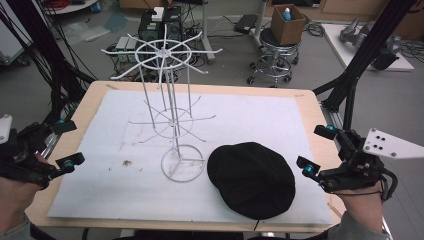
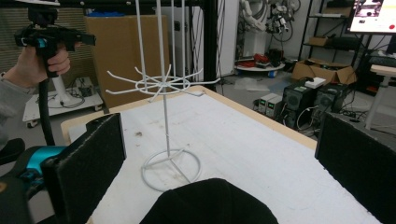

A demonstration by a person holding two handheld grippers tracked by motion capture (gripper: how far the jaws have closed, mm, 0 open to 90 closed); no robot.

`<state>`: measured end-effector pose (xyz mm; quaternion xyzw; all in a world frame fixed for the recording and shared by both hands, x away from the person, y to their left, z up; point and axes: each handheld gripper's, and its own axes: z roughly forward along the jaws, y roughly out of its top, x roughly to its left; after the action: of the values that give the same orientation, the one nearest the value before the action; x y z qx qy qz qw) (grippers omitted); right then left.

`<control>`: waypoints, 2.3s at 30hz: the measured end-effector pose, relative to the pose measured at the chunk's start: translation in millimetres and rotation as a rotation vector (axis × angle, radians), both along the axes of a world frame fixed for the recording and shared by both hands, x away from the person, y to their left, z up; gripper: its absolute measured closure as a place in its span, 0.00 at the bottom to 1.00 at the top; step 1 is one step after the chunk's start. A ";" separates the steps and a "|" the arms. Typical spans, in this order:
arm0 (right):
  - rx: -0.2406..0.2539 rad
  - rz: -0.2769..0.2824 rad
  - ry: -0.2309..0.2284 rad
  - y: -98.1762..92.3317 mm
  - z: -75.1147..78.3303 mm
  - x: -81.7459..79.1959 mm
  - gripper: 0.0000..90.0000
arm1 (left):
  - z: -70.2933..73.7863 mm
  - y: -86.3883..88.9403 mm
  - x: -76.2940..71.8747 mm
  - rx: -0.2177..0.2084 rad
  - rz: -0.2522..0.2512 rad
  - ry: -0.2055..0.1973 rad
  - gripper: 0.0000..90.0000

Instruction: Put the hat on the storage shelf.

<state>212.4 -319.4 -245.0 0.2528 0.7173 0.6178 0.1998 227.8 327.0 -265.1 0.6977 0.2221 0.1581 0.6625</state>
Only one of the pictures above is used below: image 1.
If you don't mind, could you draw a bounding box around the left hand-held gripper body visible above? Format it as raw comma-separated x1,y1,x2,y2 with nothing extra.
0,114,60,190

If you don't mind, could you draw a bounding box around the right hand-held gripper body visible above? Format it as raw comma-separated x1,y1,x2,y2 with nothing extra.
319,128,424,202

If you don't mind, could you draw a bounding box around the black hat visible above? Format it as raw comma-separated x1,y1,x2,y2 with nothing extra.
206,141,297,221

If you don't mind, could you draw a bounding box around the white wire hat rack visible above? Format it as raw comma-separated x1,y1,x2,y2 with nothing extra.
100,23,224,184

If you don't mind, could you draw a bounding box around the person's right hand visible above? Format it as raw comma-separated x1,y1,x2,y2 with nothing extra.
336,181,385,234

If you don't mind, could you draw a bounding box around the person's left hand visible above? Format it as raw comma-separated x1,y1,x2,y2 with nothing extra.
0,175,44,234

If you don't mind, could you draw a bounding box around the white foam mat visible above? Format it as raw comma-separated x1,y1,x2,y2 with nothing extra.
47,89,334,226

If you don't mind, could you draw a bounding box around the white platform board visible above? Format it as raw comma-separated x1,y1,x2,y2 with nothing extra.
321,22,416,72

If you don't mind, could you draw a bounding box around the black rolling stool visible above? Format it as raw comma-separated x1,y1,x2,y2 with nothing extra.
246,27,301,89

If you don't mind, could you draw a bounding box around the white cabinet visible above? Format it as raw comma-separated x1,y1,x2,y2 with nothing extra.
0,18,34,67

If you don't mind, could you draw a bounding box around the cardboard box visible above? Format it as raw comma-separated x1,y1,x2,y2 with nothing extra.
270,3,307,46

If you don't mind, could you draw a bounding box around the round white table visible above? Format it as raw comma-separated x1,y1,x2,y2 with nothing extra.
42,0,100,16

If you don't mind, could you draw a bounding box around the white table leg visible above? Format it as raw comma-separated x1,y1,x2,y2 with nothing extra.
252,0,269,46
199,0,217,65

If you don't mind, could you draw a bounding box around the black computer tower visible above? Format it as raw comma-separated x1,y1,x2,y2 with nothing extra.
137,5,184,44

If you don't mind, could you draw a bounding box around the flat black device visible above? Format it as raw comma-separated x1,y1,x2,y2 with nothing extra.
233,13,259,35

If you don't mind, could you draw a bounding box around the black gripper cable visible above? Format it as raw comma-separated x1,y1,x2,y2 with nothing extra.
333,167,400,202

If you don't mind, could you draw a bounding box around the black metal frame stand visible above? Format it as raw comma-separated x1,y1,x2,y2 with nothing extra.
312,0,418,132
0,0,98,125

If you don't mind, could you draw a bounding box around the bundle of black floor cables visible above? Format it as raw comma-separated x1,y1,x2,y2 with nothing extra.
302,20,326,38

